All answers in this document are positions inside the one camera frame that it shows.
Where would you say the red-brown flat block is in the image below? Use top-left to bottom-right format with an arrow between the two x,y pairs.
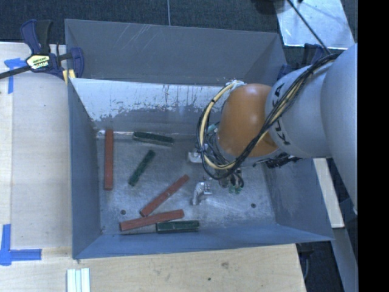
103,128 -> 115,191
139,174 -> 190,218
119,209 -> 185,232

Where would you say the pale wood flat board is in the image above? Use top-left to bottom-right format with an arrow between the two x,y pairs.
10,71 -> 74,251

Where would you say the dark green flat block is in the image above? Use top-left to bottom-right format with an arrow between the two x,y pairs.
127,149 -> 157,187
132,131 -> 176,147
156,220 -> 201,234

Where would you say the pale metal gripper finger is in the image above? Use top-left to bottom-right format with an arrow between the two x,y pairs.
191,181 -> 213,206
187,150 -> 204,164

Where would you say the grey metal bin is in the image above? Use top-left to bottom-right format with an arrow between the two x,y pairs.
63,18 -> 336,260

